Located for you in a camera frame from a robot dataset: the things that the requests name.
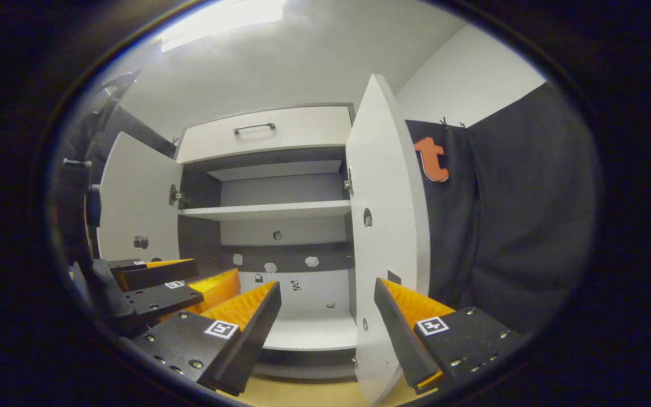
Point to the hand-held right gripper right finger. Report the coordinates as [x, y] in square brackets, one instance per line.
[399, 339]

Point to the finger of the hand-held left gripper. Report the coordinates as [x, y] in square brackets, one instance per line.
[156, 276]
[161, 297]

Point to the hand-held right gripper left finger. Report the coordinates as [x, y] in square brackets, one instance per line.
[257, 333]

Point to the grey cabinet door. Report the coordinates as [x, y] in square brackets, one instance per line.
[387, 186]
[133, 198]

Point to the grey double-door shoe cabinet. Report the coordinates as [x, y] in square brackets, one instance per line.
[286, 189]

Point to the grey cabinet shelf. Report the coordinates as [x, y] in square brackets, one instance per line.
[269, 210]

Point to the grey cabinet drawer front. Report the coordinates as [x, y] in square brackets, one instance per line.
[303, 133]

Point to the black backdrop cloth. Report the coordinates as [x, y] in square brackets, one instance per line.
[529, 215]
[144, 133]

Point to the ceiling light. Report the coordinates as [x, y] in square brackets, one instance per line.
[218, 20]

